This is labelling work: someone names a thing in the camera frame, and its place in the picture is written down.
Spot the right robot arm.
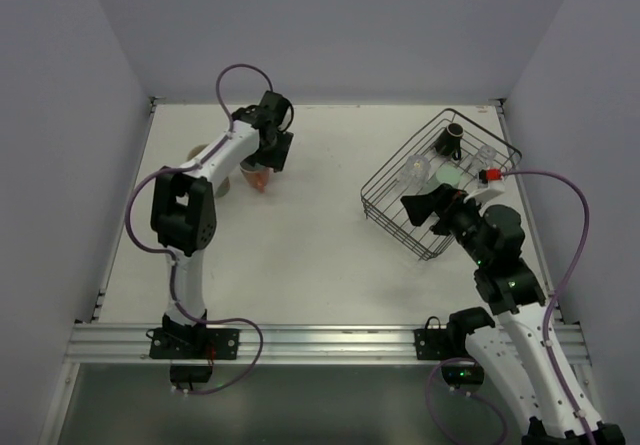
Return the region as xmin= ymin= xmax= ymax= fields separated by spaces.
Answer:
xmin=401 ymin=185 xmax=625 ymax=444

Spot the black mug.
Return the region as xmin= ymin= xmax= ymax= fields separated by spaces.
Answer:
xmin=434 ymin=123 xmax=464 ymax=161

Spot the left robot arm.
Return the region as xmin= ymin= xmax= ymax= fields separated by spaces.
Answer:
xmin=151 ymin=91 xmax=294 ymax=344

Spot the aluminium front rail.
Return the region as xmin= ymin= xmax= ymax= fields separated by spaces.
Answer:
xmin=62 ymin=322 xmax=591 ymax=366

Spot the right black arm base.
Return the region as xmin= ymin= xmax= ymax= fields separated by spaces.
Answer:
xmin=413 ymin=307 xmax=495 ymax=391

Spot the pink ceramic mug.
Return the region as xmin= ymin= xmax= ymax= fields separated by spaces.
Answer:
xmin=240 ymin=164 xmax=271 ymax=193

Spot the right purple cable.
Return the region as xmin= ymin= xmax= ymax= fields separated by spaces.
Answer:
xmin=487 ymin=167 xmax=591 ymax=436

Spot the black wire dish rack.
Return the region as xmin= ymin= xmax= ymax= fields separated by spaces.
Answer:
xmin=359 ymin=108 xmax=523 ymax=262

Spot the mint green cup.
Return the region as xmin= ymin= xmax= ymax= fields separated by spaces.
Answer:
xmin=430 ymin=165 xmax=462 ymax=188

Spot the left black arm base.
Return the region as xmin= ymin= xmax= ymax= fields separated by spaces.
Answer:
xmin=145 ymin=316 xmax=240 ymax=392

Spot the large clear plastic cup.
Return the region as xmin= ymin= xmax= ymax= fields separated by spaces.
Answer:
xmin=397 ymin=154 xmax=431 ymax=192

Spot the small clear glass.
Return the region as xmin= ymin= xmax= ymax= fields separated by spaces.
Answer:
xmin=469 ymin=145 xmax=497 ymax=175

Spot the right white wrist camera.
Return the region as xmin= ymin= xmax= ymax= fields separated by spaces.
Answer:
xmin=464 ymin=168 xmax=505 ymax=205

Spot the beige floral mug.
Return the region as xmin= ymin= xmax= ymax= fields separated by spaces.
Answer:
xmin=186 ymin=144 xmax=231 ymax=199

